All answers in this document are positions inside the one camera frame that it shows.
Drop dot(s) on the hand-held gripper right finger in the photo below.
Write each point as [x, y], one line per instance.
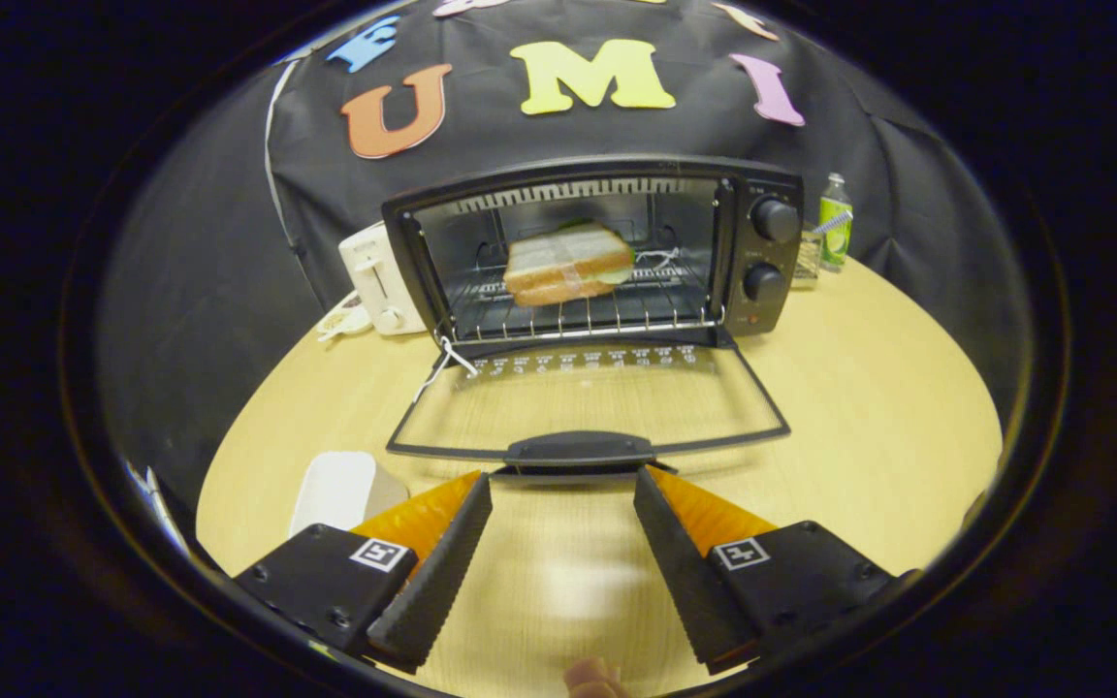
[694, 582]

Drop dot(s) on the green label bottle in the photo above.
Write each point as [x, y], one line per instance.
[835, 233]

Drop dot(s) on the white pop-up toaster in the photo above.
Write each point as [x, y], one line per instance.
[374, 276]

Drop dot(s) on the white plate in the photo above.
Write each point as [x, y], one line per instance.
[331, 490]

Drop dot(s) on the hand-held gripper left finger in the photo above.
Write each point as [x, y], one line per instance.
[432, 582]

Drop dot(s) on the clear glass jar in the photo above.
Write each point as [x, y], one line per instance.
[808, 262]

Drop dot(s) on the black toaster oven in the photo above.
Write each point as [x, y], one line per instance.
[762, 247]

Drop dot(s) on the black backdrop cloth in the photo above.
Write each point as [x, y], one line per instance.
[326, 194]

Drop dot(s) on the toasted bread sandwich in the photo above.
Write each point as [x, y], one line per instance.
[563, 262]

